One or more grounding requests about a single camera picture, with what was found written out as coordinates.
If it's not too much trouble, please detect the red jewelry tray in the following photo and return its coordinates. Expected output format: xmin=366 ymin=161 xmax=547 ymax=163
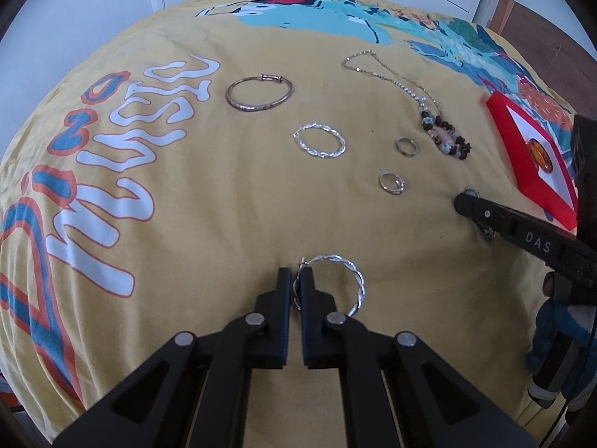
xmin=486 ymin=92 xmax=580 ymax=230

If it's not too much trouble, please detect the gold chain necklace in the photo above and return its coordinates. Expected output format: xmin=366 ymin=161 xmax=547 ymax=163
xmin=341 ymin=49 xmax=441 ymax=115

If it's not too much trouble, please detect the thin gold bangle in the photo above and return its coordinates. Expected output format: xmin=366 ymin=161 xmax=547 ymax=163
xmin=226 ymin=74 xmax=294 ymax=113

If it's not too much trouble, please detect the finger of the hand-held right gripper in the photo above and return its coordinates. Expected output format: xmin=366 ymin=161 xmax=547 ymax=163
xmin=453 ymin=188 xmax=514 ymax=245

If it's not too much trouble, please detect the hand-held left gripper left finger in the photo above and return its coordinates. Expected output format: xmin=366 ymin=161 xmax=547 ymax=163
xmin=53 ymin=267 xmax=292 ymax=448

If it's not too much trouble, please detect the orange bangle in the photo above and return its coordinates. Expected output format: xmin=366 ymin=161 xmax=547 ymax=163
xmin=527 ymin=137 xmax=558 ymax=169

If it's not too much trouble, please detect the yellow dinosaur print blanket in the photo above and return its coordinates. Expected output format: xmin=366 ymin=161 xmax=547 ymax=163
xmin=0 ymin=0 xmax=597 ymax=432

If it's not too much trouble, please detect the dark beaded bracelet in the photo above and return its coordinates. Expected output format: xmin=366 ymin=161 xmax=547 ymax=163
xmin=420 ymin=111 xmax=472 ymax=162

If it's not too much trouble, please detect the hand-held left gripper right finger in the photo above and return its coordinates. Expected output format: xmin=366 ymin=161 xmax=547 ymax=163
xmin=300 ymin=271 xmax=542 ymax=448

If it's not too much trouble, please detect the plain silver bangle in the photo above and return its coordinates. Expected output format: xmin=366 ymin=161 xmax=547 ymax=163
xmin=464 ymin=187 xmax=496 ymax=242

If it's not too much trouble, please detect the wooden board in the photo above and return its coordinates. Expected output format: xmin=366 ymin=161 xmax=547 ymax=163
xmin=487 ymin=0 xmax=517 ymax=33

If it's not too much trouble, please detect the person's right hand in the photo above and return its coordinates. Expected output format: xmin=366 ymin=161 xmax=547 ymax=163
xmin=526 ymin=299 xmax=592 ymax=375

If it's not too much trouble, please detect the twisted silver hoop earring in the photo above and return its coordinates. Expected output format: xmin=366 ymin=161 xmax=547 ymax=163
xmin=291 ymin=254 xmax=367 ymax=317
xmin=292 ymin=122 xmax=348 ymax=159

